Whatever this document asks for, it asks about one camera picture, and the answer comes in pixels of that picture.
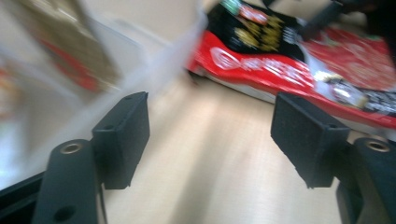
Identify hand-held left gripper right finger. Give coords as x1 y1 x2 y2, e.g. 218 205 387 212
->
270 91 352 189

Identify red and black food packet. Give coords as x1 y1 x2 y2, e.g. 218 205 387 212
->
186 0 396 131

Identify gold foil packet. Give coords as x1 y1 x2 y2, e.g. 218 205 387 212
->
8 0 121 93

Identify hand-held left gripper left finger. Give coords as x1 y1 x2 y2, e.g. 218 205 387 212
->
91 91 151 190

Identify clear plastic container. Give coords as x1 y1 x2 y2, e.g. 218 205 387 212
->
0 0 209 189

